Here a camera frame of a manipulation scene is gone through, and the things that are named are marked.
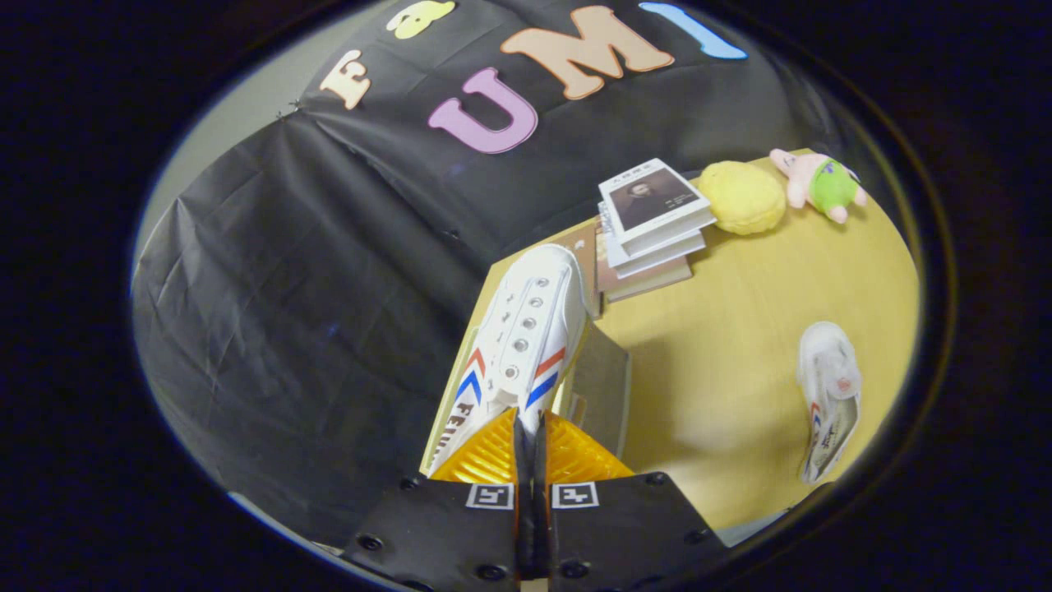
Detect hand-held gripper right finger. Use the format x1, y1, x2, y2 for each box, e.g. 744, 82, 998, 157
534, 411, 728, 592

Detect brown cover book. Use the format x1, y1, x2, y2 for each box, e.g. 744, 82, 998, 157
563, 220, 602, 320

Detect pink and green plush toy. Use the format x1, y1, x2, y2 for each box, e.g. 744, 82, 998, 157
769, 148, 868, 224

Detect plain white book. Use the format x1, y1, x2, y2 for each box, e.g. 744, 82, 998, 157
600, 206, 708, 279

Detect thick book with brown edges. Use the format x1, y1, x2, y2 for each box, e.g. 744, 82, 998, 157
595, 243, 693, 303

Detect white shoe with striped sides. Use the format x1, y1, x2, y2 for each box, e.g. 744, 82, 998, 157
796, 321, 864, 486
426, 243, 594, 478

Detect tan storage box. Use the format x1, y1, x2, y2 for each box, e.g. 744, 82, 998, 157
421, 325, 634, 478

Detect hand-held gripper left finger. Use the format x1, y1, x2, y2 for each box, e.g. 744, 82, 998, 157
339, 407, 531, 592

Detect white book with portrait cover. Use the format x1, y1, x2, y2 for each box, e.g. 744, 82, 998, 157
598, 158, 717, 257

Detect yellow round plush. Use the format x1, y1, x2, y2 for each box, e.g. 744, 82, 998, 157
697, 161, 787, 237

